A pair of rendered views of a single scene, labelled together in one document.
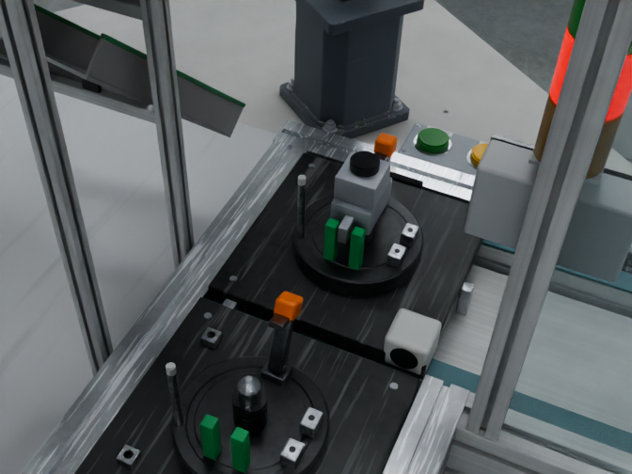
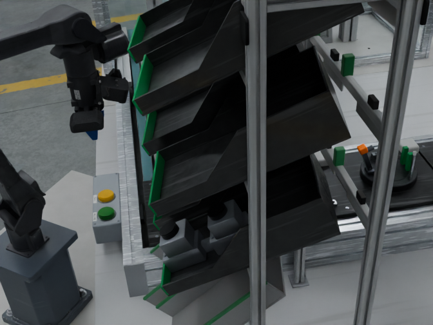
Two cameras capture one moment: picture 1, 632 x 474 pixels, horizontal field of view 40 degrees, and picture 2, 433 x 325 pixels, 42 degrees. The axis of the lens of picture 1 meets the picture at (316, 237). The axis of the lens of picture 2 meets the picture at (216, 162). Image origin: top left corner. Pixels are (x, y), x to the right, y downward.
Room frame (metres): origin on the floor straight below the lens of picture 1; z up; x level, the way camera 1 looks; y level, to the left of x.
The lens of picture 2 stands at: (1.14, 0.92, 1.85)
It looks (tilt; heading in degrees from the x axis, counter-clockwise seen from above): 35 degrees down; 240
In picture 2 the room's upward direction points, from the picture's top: 3 degrees counter-clockwise
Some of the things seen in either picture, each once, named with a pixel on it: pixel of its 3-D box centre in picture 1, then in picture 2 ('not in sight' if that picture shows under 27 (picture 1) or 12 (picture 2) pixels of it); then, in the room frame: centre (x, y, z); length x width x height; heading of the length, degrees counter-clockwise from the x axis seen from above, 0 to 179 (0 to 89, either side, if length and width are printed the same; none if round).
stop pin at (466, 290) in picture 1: (465, 298); not in sight; (0.61, -0.16, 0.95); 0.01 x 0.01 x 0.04; 68
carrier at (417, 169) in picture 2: not in sight; (390, 161); (0.19, 0.14, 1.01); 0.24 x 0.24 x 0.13; 68
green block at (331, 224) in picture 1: (331, 240); not in sight; (0.62, -0.02, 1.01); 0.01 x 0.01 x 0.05; 68
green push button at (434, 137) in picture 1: (433, 143); (106, 214); (0.85, -0.14, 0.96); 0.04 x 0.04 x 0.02
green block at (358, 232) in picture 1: (356, 248); not in sight; (0.61, -0.04, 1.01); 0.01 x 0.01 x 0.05; 68
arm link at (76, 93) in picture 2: not in sight; (85, 90); (0.86, -0.07, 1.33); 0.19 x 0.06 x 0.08; 67
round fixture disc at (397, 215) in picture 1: (357, 240); not in sight; (0.66, -0.05, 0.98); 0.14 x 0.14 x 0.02
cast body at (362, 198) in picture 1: (358, 192); not in sight; (0.65, -0.04, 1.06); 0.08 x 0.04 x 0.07; 158
